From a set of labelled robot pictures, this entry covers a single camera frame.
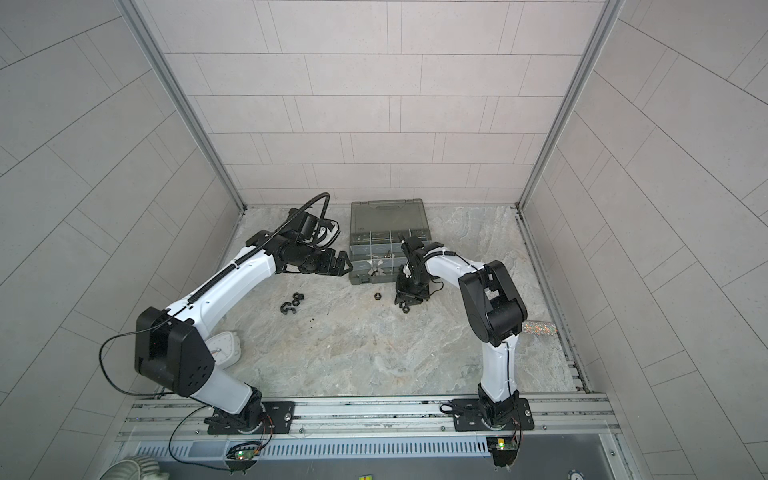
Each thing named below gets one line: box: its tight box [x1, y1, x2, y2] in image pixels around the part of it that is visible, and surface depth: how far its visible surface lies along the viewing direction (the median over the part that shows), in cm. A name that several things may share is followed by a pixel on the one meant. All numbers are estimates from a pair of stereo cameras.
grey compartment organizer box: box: [350, 198, 432, 285], surface depth 114 cm
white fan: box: [99, 455, 171, 480], surface depth 62 cm
